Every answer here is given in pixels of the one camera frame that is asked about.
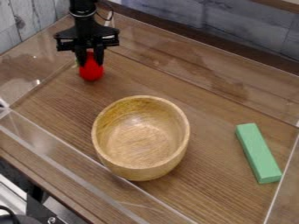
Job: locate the green rectangular block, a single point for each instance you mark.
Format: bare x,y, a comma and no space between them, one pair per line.
260,155

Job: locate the black stand lower left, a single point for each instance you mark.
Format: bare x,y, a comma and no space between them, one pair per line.
31,204

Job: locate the red plush strawberry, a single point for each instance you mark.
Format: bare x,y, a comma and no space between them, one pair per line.
91,72

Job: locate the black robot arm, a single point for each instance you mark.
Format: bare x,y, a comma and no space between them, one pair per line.
83,8

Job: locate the wooden bowl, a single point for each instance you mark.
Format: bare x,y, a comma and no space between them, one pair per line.
141,135

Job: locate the clear acrylic tray enclosure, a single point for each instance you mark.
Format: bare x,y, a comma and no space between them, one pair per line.
222,90

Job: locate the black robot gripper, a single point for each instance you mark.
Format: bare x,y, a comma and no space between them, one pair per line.
87,34

